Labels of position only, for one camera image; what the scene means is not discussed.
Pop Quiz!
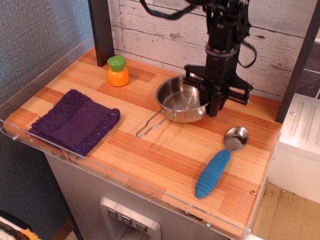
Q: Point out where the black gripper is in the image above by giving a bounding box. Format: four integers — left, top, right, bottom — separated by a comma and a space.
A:
183, 48, 253, 117

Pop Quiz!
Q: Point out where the stainless steel pan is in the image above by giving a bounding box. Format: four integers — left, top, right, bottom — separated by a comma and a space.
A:
136, 75, 209, 138

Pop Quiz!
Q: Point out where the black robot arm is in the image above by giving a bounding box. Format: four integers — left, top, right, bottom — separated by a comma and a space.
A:
184, 0, 256, 117

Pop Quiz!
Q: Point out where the orange toy carrot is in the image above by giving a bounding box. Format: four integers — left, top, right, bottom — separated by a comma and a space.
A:
107, 55, 130, 87

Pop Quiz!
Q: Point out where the white toy sink unit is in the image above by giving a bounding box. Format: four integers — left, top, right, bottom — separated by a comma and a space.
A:
267, 94, 320, 203

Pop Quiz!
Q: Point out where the purple folded cloth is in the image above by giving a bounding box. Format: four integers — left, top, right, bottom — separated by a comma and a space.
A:
29, 89, 121, 156

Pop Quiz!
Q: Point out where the silver dispenser panel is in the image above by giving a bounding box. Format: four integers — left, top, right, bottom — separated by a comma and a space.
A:
99, 196, 162, 240

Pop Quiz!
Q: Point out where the silver toy fridge cabinet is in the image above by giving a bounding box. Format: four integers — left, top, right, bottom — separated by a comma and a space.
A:
45, 154, 226, 240

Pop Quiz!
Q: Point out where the orange black object corner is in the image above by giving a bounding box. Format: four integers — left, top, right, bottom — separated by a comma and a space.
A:
0, 222, 39, 240

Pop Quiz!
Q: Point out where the blue handled metal spoon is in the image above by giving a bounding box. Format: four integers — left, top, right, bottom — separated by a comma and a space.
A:
195, 126, 249, 199

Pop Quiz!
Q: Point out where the dark right post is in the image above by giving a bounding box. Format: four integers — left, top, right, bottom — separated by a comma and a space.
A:
275, 0, 320, 124

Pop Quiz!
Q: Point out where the dark post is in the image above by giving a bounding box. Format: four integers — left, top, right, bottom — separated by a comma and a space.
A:
88, 0, 115, 67
275, 0, 320, 124

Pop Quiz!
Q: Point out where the clear acrylic guard rail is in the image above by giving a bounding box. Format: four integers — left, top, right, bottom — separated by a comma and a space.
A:
0, 37, 266, 238

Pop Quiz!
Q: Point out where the dark left post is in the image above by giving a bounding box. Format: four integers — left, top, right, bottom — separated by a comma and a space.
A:
88, 0, 115, 67

